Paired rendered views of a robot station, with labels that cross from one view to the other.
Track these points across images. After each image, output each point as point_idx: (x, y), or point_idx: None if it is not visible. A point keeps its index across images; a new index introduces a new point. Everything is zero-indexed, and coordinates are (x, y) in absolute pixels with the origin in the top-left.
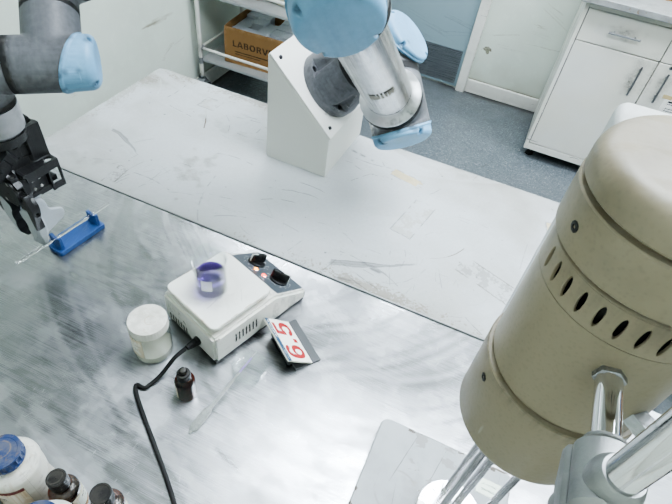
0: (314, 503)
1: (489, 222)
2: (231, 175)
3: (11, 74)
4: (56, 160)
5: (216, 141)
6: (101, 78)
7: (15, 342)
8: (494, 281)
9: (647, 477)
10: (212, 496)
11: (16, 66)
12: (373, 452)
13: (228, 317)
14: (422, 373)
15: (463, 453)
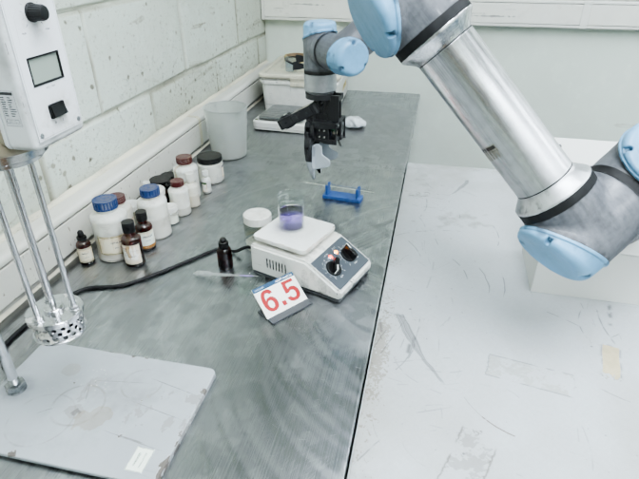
0: (139, 340)
1: (609, 472)
2: (470, 238)
3: (316, 49)
4: (335, 124)
5: (509, 221)
6: (351, 69)
7: (249, 203)
8: (470, 478)
9: None
10: (148, 293)
11: (319, 46)
12: (179, 365)
13: (266, 238)
14: (278, 400)
15: (180, 435)
